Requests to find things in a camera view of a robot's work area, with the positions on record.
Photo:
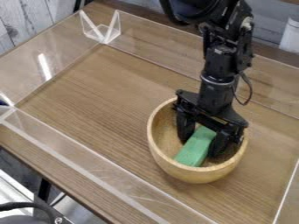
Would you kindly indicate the brown wooden bowl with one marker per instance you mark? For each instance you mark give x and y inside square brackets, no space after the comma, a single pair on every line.
[164,146]

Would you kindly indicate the clear acrylic tray walls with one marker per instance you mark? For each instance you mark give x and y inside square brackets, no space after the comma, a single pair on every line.
[80,98]

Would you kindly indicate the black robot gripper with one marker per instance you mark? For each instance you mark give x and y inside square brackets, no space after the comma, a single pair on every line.
[210,108]

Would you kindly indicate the green rectangular block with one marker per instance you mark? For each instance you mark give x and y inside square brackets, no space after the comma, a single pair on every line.
[194,151]

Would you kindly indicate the white cylindrical container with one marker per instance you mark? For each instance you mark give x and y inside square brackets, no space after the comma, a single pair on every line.
[290,39]

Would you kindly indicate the black bracket with screw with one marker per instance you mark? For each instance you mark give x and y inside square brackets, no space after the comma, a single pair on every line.
[43,215]

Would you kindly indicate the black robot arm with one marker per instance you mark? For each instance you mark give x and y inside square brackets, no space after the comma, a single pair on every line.
[226,23]

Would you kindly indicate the black metal table leg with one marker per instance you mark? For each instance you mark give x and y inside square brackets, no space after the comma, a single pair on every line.
[44,190]

